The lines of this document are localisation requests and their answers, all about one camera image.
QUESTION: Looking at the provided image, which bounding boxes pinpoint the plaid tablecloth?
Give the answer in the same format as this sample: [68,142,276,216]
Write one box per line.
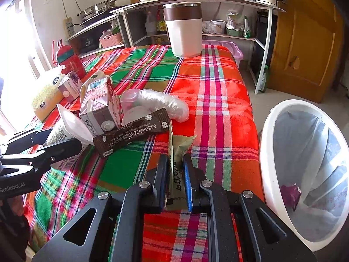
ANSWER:
[23,44,266,262]

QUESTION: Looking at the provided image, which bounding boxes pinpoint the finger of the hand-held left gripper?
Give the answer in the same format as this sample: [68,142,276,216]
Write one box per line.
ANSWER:
[27,138,83,171]
[0,128,55,156]

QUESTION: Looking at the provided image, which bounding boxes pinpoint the green snack packet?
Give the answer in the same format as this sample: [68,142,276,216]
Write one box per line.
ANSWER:
[167,126,197,200]

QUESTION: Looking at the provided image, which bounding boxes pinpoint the white power strip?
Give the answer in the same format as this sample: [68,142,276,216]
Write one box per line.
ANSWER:
[65,17,75,37]

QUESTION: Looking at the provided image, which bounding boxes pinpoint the white plastic tub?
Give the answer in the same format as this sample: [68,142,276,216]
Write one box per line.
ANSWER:
[211,19,227,34]

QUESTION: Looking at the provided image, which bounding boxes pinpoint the metal steamer pot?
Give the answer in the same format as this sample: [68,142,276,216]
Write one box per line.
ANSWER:
[76,1,118,19]

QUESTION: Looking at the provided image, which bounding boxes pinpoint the wooden door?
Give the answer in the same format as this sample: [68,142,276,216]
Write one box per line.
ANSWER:
[266,0,344,103]

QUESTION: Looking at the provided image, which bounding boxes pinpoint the green glass bottle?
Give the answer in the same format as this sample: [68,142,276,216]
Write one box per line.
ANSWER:
[258,65,270,93]

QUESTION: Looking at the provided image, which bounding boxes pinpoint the clear plastic cup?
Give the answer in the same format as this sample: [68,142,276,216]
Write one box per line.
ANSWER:
[120,89,145,110]

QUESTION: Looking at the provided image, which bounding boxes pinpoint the pink storage box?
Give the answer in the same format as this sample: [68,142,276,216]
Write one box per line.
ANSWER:
[202,40,243,67]

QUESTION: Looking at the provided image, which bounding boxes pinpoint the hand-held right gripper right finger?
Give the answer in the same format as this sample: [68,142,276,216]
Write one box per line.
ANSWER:
[182,155,317,262]

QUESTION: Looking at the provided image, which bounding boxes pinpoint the purple wrapper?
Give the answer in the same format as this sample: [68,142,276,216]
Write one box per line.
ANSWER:
[280,184,302,210]

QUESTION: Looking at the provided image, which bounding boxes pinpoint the yellow tissue pack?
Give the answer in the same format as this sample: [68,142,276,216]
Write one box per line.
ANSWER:
[31,74,67,122]

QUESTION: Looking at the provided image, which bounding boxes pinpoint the purple drink carton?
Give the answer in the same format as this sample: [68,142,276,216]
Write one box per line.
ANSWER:
[58,71,84,103]

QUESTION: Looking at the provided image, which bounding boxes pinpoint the green and white food bags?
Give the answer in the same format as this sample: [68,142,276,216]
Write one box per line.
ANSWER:
[226,9,255,39]

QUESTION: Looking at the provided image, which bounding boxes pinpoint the white and brown tumbler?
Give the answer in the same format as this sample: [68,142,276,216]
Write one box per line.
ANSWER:
[163,2,203,58]

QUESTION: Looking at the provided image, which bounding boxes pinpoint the pink plastic basket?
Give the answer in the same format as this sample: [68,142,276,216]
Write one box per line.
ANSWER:
[99,33,123,48]

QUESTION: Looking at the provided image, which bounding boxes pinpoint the white shelf rack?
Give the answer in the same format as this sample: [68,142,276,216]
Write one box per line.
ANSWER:
[112,0,287,95]

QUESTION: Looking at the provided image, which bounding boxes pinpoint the brown coffee box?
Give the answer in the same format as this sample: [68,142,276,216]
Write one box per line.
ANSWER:
[93,108,172,159]

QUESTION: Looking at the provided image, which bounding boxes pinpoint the white trash bin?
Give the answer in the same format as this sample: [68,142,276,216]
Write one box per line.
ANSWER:
[258,99,349,253]

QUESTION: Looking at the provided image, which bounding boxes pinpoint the red water bottle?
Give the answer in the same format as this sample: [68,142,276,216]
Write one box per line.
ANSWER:
[52,40,86,79]

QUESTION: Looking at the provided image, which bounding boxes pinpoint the pink milk carton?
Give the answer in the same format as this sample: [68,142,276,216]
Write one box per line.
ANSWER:
[79,77,123,138]

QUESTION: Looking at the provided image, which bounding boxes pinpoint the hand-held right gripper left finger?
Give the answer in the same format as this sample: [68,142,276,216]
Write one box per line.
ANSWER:
[32,154,168,262]

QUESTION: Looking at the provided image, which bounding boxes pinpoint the clear bin liner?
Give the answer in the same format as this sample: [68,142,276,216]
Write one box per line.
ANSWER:
[275,109,349,241]

